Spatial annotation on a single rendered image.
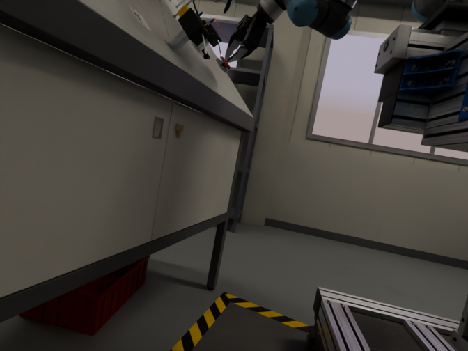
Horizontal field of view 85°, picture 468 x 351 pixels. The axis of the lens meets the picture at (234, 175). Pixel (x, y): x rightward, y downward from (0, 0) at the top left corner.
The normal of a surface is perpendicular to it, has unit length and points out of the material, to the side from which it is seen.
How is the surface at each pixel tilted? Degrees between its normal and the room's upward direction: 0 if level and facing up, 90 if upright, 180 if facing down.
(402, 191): 90
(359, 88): 90
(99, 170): 90
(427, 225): 90
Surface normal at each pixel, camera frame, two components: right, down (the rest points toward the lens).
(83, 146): 0.91, 0.20
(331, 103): -0.15, 0.06
